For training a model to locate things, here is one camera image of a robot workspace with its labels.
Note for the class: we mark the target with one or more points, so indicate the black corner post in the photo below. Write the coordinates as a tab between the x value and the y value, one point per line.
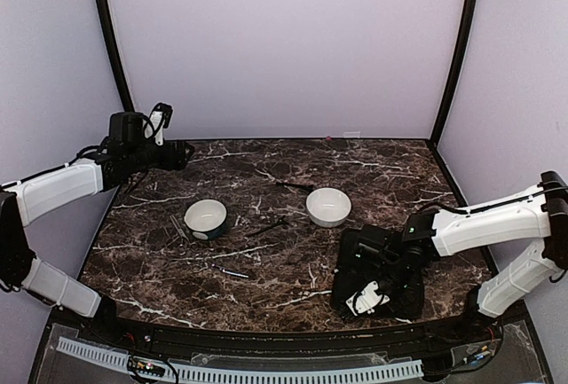
454	72
113	54

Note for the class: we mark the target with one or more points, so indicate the black hair clip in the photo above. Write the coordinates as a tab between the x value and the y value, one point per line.
303	187
280	222

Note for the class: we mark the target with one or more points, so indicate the black left corner post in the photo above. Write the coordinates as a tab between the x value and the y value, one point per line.
113	54

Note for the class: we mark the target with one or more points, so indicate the white slotted cable duct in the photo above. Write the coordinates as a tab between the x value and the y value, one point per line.
149	370

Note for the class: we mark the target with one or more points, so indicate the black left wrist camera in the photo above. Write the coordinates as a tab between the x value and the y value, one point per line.
127	127

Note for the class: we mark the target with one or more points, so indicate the plain white bowl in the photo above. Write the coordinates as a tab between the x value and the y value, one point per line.
328	207

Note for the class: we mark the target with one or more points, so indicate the white bowl with blue rim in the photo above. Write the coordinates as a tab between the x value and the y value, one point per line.
206	219

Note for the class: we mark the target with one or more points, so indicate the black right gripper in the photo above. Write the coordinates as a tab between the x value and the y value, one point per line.
376	306

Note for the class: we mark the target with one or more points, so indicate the black right corner post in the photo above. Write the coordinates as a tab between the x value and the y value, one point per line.
454	72

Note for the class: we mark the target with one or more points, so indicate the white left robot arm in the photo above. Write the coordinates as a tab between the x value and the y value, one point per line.
95	170

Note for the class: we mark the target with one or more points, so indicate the black front table rail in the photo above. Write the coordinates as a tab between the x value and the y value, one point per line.
259	333

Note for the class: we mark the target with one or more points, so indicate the black hair clip middle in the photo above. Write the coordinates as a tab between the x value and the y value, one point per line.
280	222

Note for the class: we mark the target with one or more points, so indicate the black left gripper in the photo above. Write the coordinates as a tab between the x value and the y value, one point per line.
179	160

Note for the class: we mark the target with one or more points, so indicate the black hair clip far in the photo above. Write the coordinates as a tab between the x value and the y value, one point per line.
303	187

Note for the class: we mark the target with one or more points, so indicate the black zippered tool case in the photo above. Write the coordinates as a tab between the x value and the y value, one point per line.
344	264

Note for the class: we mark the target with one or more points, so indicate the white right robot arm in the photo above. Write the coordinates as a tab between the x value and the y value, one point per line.
379	271

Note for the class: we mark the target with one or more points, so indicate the silver thinning scissors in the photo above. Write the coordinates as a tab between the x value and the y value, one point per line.
184	242

